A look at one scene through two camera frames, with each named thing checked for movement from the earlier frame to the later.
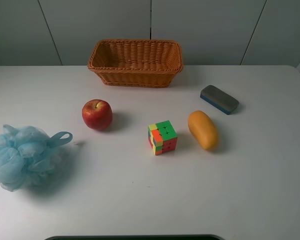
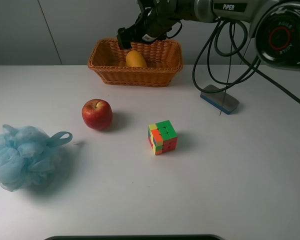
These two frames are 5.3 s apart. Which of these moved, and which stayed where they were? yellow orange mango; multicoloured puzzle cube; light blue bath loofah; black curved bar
Moved: yellow orange mango
Stayed: multicoloured puzzle cube; black curved bar; light blue bath loofah
